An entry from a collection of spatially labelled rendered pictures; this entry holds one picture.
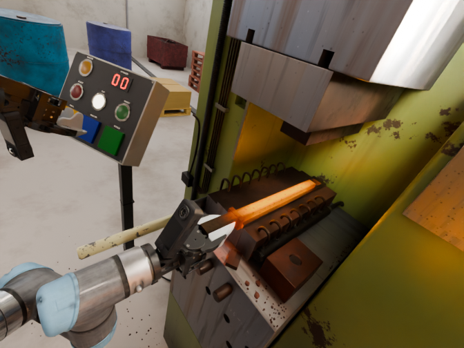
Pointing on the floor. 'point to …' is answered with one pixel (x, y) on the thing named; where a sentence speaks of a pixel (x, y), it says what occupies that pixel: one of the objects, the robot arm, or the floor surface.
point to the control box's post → (126, 200)
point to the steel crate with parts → (166, 52)
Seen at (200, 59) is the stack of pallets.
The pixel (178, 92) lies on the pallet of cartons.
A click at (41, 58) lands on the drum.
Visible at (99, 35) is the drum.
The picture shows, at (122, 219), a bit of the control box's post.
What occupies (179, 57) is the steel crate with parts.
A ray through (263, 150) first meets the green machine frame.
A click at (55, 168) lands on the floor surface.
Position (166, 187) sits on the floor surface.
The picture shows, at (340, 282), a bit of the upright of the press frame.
